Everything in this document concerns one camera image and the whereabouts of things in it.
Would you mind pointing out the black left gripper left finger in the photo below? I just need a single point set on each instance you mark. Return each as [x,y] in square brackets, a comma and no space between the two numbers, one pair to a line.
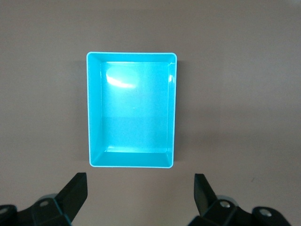
[58,209]

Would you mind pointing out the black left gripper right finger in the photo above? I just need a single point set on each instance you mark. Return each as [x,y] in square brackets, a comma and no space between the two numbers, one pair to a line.
[211,209]

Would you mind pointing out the blue plastic box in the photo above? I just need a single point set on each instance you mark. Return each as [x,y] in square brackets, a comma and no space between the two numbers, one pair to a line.
[134,106]

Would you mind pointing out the brown table cover sheet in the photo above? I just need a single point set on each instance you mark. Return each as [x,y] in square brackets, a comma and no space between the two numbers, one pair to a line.
[35,94]

